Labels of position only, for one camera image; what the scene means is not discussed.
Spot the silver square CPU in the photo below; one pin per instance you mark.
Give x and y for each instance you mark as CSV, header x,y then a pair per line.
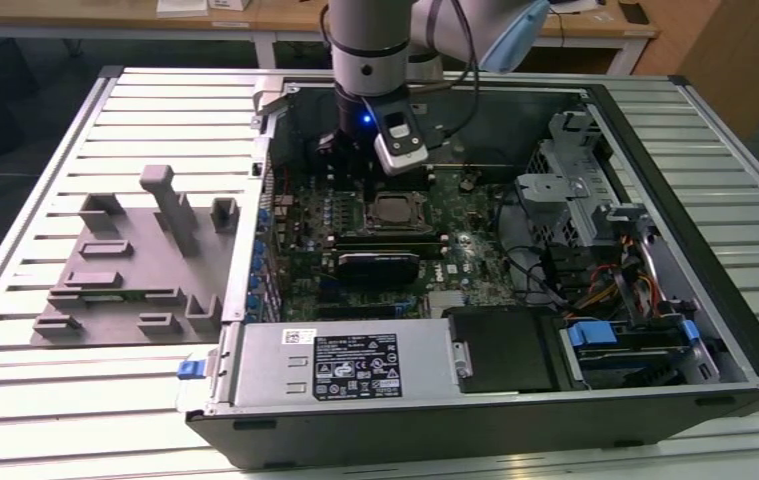
x,y
395,209

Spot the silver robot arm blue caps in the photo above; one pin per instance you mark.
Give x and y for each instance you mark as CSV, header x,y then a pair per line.
x,y
368,45

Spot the CPU socket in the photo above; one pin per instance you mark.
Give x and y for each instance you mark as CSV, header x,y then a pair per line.
x,y
419,226

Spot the RAM slot white clips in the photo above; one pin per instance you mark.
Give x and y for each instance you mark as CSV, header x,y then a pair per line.
x,y
408,184
386,240

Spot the green RAM stick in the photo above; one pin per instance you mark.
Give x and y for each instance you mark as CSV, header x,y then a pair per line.
x,y
384,250

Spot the small white box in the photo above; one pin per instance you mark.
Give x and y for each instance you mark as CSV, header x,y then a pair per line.
x,y
228,4

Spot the black graphics card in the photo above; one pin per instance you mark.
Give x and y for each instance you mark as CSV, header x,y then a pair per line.
x,y
378,270

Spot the green motherboard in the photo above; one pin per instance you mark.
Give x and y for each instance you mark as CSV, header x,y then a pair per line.
x,y
479,250

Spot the metal drive cage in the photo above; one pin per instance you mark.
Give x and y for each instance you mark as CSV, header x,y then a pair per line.
x,y
552,190

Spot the long black expansion slot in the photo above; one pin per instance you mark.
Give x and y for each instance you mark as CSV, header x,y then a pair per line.
x,y
356,312

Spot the silver finned heat sink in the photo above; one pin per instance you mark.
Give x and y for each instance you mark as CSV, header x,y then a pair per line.
x,y
450,302

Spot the wooden desk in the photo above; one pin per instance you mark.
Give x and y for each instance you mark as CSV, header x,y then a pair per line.
x,y
119,20

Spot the grey plastic parts rack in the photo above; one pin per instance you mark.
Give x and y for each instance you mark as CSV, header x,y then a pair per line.
x,y
145,260

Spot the grey plastic drive latch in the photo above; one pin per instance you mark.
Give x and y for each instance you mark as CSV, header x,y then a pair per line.
x,y
622,216

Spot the black phone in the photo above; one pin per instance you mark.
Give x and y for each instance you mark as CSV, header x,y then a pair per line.
x,y
634,12

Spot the grey power supply unit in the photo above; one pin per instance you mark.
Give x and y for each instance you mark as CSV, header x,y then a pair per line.
x,y
268,365

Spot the silver metal latch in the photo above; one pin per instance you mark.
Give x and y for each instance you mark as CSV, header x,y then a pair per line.
x,y
463,360

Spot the black plastic shroud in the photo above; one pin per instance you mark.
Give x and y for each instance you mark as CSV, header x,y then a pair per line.
x,y
504,350

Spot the blue case latch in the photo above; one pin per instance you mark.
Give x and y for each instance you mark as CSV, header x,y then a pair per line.
x,y
189,370

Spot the blue disk carrier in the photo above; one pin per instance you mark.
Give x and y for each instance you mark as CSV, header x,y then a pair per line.
x,y
591,334

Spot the wooden cabinet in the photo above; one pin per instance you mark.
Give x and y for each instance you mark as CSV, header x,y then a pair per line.
x,y
739,50

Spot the black open PC case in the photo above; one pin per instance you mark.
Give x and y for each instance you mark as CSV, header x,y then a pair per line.
x,y
486,435

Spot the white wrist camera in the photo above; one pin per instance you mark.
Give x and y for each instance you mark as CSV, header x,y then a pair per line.
x,y
402,160

